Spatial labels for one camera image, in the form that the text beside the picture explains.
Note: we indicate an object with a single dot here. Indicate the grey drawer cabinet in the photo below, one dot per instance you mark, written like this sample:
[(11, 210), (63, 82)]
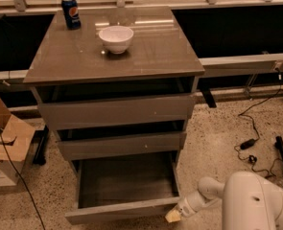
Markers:
[(159, 50)]

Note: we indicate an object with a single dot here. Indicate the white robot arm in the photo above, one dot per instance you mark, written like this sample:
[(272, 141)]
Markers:
[(249, 202)]

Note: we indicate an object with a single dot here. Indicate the black stand leg left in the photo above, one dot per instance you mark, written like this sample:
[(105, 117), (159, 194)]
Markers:
[(40, 142)]

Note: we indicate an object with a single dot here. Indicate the blue Pepsi can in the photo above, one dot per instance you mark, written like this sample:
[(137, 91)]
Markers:
[(71, 14)]

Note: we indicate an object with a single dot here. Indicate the grey drawer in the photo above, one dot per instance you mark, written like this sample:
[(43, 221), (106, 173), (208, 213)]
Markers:
[(109, 104), (125, 187), (107, 141)]

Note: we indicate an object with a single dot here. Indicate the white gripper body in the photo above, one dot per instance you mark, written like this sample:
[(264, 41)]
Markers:
[(185, 208)]

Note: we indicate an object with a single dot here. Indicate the grey middle drawer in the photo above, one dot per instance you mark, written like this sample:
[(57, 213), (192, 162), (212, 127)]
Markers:
[(107, 141)]

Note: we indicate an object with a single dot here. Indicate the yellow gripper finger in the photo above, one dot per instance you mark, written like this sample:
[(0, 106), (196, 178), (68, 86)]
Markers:
[(173, 216)]

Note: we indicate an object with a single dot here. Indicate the white ceramic bowl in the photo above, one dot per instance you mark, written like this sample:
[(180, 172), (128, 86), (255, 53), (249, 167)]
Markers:
[(116, 39)]

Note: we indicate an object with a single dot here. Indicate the open cardboard box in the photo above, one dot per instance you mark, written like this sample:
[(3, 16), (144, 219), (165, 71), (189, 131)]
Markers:
[(15, 141)]

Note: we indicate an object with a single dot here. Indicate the grey bottom drawer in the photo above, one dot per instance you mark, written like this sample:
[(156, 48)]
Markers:
[(125, 187)]

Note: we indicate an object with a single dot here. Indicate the grey top drawer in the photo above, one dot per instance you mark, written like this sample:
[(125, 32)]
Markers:
[(109, 104)]

